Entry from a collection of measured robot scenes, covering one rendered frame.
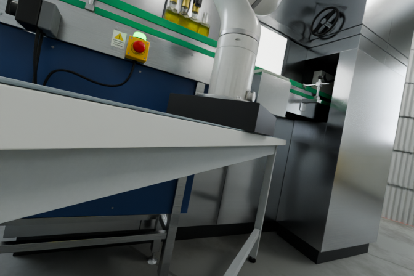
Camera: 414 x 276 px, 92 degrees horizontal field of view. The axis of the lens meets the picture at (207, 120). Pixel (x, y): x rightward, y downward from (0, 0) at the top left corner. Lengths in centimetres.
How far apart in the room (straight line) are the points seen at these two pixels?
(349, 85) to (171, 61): 115
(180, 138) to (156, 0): 109
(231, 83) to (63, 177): 42
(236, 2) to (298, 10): 130
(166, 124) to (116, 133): 6
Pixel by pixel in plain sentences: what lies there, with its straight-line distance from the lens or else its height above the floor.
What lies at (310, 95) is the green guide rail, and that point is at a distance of 155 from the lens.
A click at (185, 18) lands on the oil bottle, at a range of 108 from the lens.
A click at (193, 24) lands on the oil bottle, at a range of 109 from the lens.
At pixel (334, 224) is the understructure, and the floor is 27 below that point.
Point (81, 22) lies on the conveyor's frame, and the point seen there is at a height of 100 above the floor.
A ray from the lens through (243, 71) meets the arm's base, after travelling 55.
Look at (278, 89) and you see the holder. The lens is 91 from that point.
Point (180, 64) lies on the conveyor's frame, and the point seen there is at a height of 97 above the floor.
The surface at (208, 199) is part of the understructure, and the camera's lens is 139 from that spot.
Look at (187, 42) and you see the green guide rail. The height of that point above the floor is 108.
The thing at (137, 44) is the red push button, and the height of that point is 96.
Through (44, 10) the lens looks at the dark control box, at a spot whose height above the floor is 98.
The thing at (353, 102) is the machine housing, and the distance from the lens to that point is 161.
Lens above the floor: 75
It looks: 1 degrees up
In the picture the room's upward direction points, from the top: 11 degrees clockwise
